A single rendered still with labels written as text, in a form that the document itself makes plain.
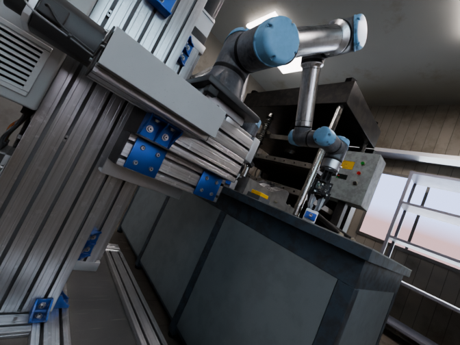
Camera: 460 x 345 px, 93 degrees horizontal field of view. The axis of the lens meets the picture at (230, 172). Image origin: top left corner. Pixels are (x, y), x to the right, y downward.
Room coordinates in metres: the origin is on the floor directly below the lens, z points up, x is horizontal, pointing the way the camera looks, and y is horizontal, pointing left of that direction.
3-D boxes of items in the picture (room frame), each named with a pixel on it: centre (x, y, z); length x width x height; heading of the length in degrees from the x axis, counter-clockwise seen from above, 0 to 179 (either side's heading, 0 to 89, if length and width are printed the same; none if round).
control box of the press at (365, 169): (1.66, -0.90, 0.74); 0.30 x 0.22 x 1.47; 39
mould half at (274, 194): (1.39, -0.22, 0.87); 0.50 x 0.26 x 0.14; 129
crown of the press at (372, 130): (2.41, -0.52, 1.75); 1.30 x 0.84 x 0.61; 39
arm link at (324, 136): (0.89, -0.30, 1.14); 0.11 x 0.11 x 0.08; 37
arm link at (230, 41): (0.69, 0.13, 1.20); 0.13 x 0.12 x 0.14; 37
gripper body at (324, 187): (0.93, -0.39, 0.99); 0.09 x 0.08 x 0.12; 158
